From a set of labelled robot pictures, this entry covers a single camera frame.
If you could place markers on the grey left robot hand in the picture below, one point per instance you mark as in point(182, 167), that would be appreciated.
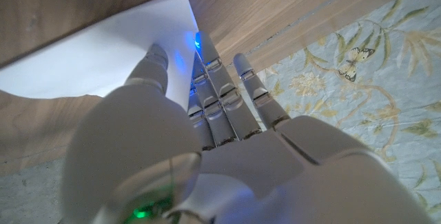
point(241, 169)

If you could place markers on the white paper sheet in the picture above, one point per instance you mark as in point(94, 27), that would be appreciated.
point(86, 62)

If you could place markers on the floral printed backdrop cloth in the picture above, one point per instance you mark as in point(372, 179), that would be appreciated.
point(379, 89)

